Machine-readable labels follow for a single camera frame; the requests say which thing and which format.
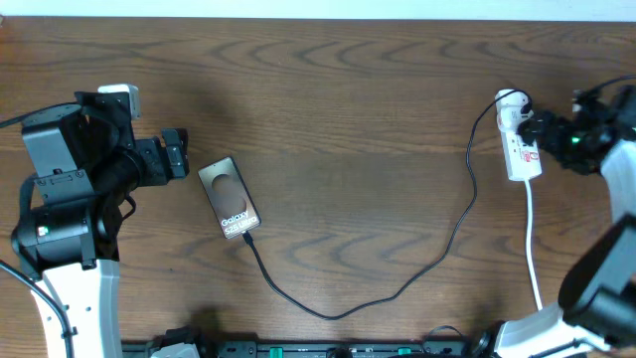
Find black left camera cable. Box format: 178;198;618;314
0;101;76;358

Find white power strip cord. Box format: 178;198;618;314
524;179;545;312

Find white power strip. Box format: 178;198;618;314
495;89;542;182

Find Galaxy S25 Ultra smartphone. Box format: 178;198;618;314
198;156;261;240

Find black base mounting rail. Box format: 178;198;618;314
122;326;494;358

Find black charging cable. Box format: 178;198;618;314
241;89;535;321

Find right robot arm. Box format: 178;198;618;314
482;84;635;357

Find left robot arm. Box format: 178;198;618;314
9;84;190;357

